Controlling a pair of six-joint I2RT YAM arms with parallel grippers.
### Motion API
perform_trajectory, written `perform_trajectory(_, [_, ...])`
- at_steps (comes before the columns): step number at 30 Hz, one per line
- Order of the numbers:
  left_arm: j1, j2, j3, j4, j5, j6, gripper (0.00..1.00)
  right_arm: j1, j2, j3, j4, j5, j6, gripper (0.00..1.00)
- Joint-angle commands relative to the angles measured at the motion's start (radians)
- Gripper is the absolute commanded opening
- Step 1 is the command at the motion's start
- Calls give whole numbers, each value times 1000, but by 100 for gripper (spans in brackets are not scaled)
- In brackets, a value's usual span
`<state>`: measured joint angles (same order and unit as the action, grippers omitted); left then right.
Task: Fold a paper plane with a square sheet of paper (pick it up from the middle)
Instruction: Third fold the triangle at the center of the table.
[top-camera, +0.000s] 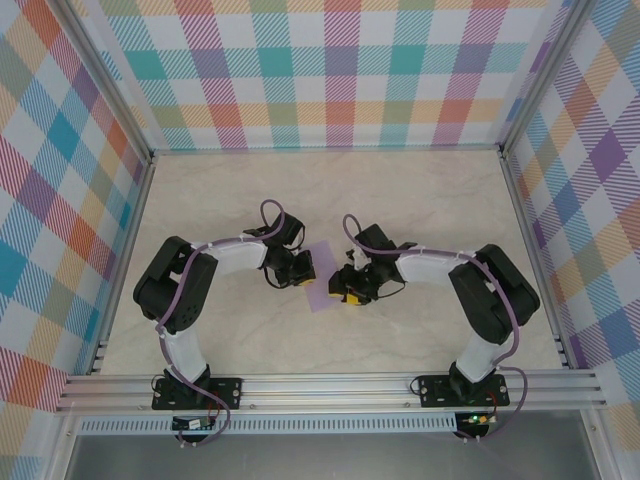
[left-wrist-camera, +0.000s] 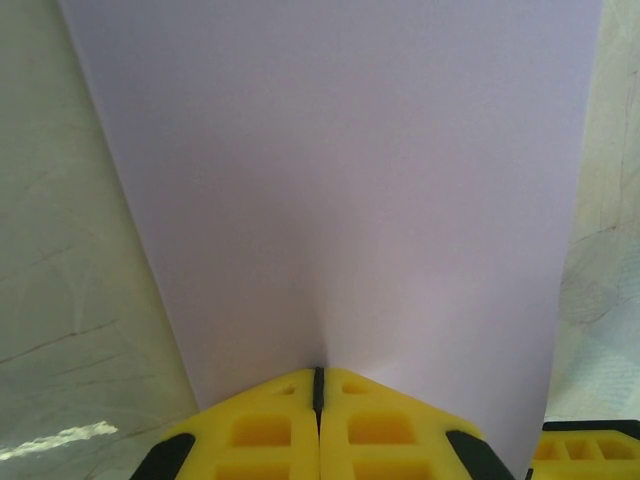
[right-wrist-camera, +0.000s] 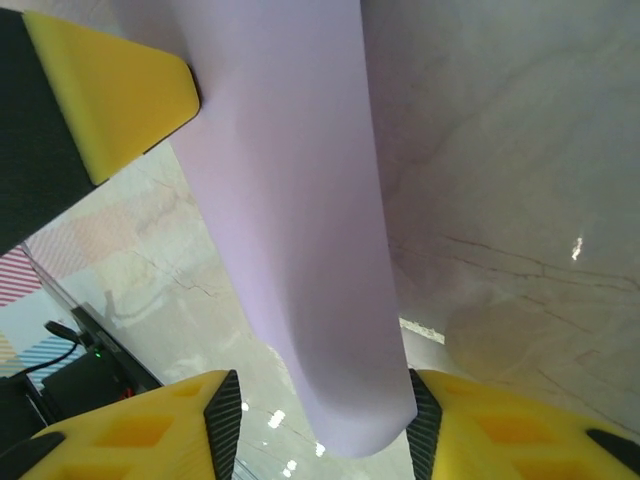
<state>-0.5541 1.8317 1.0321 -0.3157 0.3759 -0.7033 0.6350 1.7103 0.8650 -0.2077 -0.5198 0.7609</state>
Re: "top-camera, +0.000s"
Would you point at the purple paper sheet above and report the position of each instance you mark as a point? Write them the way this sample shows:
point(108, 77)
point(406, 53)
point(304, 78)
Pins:
point(322, 272)

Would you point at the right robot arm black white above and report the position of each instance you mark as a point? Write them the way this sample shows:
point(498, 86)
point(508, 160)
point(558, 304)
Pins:
point(475, 357)

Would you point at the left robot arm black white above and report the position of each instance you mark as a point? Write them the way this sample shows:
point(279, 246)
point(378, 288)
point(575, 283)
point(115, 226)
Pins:
point(182, 350)

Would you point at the grey metal panel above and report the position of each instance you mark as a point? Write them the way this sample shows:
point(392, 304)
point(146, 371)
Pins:
point(325, 460)

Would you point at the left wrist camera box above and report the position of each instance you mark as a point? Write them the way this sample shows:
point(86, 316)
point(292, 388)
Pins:
point(291, 229)

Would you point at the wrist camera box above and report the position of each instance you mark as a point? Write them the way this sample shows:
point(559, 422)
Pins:
point(375, 237)
point(291, 229)

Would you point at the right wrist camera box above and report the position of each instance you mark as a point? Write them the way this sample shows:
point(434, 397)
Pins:
point(375, 237)

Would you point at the aluminium mounting rail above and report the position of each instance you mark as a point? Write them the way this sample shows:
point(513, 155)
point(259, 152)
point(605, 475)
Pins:
point(325, 390)

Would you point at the aluminium rail along checked wall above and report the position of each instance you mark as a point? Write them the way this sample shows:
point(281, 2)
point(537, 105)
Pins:
point(325, 148)

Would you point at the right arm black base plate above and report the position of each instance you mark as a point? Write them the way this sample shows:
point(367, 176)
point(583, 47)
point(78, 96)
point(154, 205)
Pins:
point(435, 392)

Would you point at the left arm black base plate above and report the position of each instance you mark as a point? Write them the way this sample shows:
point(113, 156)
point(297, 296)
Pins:
point(227, 392)

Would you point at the right side aluminium rail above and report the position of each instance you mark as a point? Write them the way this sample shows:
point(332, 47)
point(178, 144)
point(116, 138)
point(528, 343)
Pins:
point(538, 265)

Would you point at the left side aluminium rail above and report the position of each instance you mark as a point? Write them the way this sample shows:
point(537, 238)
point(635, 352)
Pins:
point(122, 265)

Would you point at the left aluminium frame post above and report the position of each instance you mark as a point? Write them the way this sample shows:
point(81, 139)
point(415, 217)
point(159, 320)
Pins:
point(106, 77)

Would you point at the aluminium frame post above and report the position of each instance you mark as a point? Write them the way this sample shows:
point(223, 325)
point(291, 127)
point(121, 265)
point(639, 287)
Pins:
point(546, 75)
point(106, 77)

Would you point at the right aluminium frame post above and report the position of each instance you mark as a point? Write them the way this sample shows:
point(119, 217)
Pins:
point(546, 75)

